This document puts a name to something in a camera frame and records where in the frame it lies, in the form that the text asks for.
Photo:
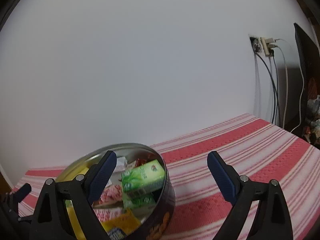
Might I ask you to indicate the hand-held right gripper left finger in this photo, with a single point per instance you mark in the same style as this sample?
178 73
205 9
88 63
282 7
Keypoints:
101 177

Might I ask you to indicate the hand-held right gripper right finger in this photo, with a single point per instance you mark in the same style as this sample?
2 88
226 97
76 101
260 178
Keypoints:
223 177

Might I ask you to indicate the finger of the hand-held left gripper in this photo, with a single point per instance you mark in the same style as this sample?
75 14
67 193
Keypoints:
23 190

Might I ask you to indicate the white box with red print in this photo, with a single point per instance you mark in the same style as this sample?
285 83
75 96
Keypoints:
108 195

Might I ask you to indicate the brown packet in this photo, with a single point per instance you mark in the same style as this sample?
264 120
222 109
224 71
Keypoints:
140 161

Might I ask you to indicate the green box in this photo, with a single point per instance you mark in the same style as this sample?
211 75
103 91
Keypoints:
140 201
145 176

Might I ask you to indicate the yellow snack packet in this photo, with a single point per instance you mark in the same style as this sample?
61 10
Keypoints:
122 223

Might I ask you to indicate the round metal tin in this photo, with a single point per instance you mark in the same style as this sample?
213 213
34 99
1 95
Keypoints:
165 215

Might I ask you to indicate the brown wooden door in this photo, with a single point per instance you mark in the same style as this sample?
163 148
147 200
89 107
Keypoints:
3 181

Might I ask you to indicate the red white striped blanket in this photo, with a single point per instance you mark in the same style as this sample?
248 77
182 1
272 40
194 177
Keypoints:
225 140

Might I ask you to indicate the wall socket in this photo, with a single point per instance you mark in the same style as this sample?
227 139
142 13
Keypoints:
255 45

